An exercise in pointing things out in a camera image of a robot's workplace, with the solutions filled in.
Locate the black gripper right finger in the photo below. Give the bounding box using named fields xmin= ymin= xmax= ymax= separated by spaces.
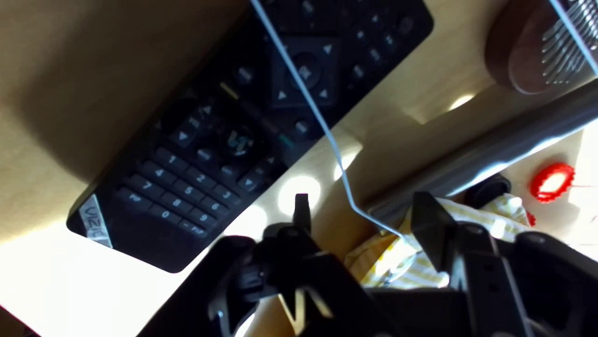
xmin=409 ymin=190 xmax=538 ymax=337

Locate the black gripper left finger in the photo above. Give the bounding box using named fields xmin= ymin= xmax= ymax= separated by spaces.
xmin=291 ymin=192 xmax=314 ymax=239

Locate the clear cable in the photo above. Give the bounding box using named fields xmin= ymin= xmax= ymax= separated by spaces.
xmin=248 ymin=0 xmax=409 ymax=242

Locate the small black object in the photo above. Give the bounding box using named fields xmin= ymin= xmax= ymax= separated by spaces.
xmin=460 ymin=173 xmax=514 ymax=211

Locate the black remote control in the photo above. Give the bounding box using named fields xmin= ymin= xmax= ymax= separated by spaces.
xmin=63 ymin=0 xmax=435 ymax=276

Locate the dark grey strap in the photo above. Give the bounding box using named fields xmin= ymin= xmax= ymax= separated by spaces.
xmin=362 ymin=79 xmax=598 ymax=216

